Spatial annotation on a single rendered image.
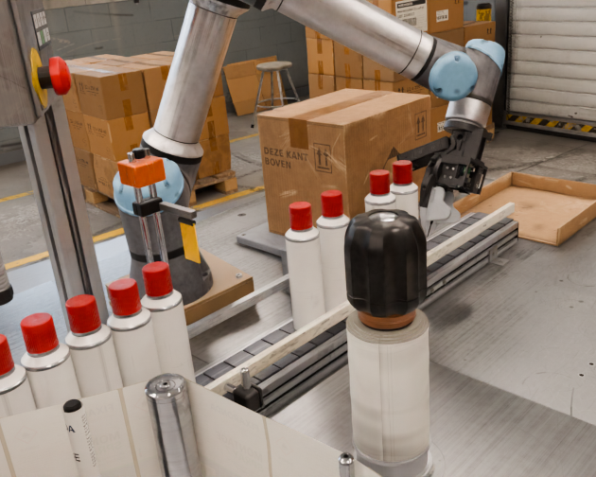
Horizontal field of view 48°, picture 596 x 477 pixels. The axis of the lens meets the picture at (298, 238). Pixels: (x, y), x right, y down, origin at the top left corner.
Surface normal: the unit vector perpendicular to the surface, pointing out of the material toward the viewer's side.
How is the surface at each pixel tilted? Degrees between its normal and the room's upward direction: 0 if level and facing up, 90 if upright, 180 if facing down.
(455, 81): 93
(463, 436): 0
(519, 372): 0
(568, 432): 0
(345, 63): 92
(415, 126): 90
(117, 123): 88
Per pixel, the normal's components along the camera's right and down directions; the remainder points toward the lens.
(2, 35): 0.20, 0.36
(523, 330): -0.08, -0.92
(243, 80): 0.51, -0.07
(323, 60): -0.74, 0.30
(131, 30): 0.61, 0.25
